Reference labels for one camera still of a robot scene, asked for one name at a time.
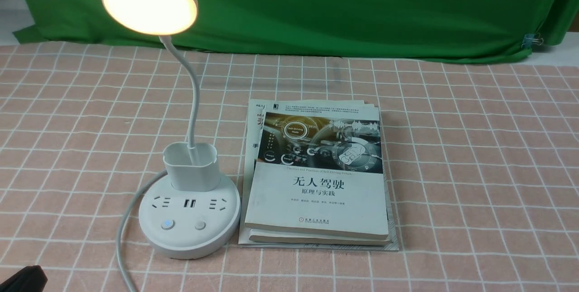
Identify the white desk lamp with socket base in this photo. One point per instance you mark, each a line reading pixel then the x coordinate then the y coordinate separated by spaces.
pixel 193 209

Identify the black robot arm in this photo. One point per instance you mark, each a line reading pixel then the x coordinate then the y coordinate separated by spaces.
pixel 28 279

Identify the bottom book under stack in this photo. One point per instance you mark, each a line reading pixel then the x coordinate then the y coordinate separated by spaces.
pixel 246 219

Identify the top book autonomous driving cover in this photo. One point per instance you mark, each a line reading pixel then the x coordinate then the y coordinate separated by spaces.
pixel 316 192

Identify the pink checkered tablecloth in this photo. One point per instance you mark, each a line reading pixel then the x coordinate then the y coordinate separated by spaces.
pixel 481 163

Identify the green backdrop cloth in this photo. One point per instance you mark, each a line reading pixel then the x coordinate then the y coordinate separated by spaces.
pixel 452 31

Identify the blue binder clip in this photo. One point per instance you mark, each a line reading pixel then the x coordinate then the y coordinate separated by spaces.
pixel 531 40

